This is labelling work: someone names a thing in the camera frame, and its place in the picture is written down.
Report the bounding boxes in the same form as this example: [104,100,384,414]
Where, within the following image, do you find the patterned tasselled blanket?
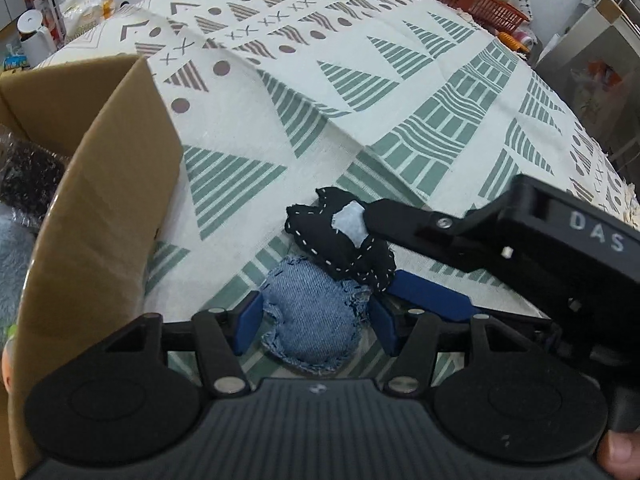
[30,0,640,376]

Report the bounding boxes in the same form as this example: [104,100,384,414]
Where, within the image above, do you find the person's right hand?
[597,431,640,480]

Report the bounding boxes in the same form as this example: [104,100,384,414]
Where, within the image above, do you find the pink roll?
[500,29,536,57]

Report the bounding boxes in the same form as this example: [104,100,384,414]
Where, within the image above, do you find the grey desk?
[532,0,640,111]

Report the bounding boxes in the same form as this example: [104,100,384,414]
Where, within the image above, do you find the burger plush toy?
[0,325,17,392]

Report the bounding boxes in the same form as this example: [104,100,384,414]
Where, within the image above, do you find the black stitched fabric cushion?
[285,186,398,293]

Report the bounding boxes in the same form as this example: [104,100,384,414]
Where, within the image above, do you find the black glittery packet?
[0,127,71,233]

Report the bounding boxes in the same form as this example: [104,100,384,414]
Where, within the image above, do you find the grey plush toy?
[0,210,41,331]

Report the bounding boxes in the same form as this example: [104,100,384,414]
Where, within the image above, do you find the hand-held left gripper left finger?
[100,291,264,398]

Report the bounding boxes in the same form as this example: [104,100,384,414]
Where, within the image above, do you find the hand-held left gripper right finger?
[369,299,541,396]

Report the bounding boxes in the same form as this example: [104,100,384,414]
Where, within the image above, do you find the white kettle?
[16,9,59,64]

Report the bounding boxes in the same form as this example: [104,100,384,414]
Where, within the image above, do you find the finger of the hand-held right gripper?
[362,199,471,257]
[387,270,551,333]

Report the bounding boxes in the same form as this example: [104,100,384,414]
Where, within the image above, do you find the brown cardboard box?
[0,55,183,480]

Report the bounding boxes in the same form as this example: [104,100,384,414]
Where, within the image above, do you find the denim heart cushion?
[259,255,373,374]

